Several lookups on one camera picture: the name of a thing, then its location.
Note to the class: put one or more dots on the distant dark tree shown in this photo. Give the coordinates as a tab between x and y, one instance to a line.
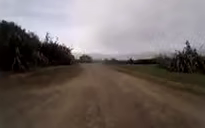
85	58

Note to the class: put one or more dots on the distant row of bushes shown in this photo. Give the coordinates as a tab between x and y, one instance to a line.
130	61

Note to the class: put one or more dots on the brown dirt road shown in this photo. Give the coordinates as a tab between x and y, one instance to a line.
100	100

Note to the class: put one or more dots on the brown grass verge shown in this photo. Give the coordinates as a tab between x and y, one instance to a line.
40	71

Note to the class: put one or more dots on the green grass verge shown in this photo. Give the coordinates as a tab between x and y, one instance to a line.
176	75

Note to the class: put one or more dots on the dark row of bushes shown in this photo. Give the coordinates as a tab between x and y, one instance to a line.
20	50

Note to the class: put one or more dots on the tall leafy bush clump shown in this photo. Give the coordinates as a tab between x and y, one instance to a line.
187	60

